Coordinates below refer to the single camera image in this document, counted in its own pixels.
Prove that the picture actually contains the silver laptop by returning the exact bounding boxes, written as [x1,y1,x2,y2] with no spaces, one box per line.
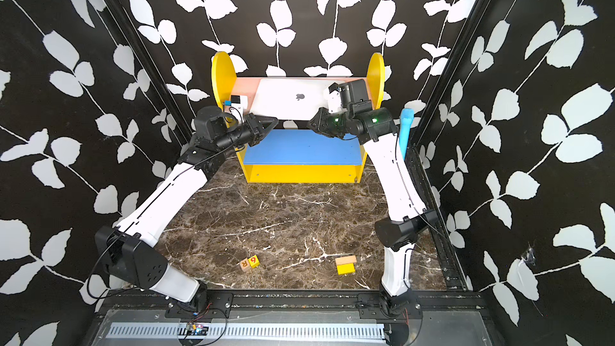
[250,78,335,121]

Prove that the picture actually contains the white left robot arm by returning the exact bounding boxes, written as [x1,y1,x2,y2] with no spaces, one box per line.
[94,106,278,312]

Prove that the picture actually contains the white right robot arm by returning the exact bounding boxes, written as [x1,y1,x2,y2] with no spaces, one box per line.
[308,107,429,297]

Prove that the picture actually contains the yellow shelf with blue board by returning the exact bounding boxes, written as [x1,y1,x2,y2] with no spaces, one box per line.
[211,52,385,184]

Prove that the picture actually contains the cyan tube on black stand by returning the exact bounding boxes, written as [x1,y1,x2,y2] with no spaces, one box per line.
[398,108,415,159]

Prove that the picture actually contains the yellow number cube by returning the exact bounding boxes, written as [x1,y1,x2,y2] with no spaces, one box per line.
[248,256,260,268]

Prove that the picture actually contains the wooden flat block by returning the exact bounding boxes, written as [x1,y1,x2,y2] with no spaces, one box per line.
[335,256,357,266]

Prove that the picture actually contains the wooden letter cube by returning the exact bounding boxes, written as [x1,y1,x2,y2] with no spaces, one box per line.
[240,259,251,272]

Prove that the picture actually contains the yellow flat block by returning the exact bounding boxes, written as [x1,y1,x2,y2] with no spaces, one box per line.
[336,263,356,276]

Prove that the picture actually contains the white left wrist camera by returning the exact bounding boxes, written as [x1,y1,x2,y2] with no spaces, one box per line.
[223,95,249,113]

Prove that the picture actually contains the black front rail with cable tray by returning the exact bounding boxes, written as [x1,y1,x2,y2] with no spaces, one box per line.
[83,289,503,345]

